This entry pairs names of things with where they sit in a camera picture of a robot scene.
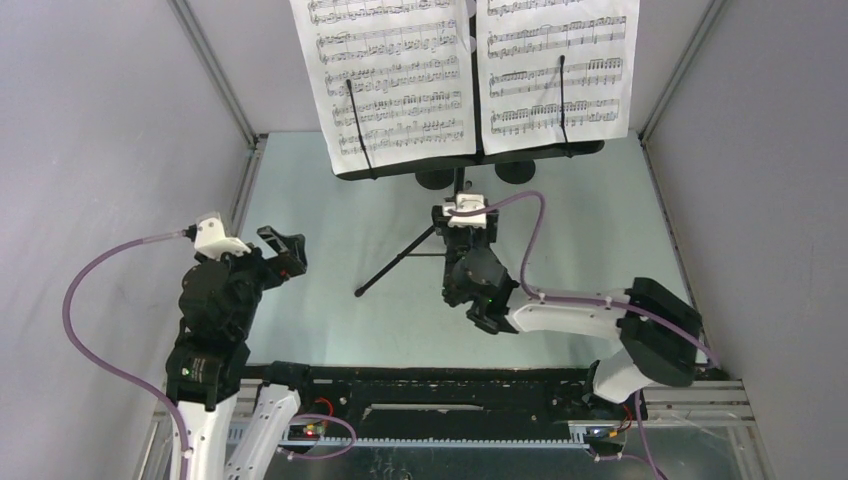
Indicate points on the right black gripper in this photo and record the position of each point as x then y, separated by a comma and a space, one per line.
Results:
441, 226

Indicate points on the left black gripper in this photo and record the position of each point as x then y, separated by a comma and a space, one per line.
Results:
291, 261

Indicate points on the black music stand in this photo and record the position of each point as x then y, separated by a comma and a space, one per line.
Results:
455, 166

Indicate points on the sheet music page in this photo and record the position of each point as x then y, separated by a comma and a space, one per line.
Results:
391, 80
554, 71

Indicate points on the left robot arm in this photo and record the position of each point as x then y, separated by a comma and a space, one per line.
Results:
219, 299

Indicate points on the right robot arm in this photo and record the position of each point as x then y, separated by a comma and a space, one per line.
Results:
656, 329

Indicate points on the right black microphone stand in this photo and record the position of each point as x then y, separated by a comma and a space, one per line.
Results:
516, 173

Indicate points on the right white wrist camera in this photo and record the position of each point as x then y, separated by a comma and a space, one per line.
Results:
463, 211

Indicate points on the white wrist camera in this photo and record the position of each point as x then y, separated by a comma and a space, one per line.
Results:
463, 211
213, 240

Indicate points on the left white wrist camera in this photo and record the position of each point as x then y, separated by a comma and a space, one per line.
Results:
213, 240

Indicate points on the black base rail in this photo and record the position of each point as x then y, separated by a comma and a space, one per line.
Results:
495, 406

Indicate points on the aluminium frame rail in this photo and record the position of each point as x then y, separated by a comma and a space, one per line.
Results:
708, 404

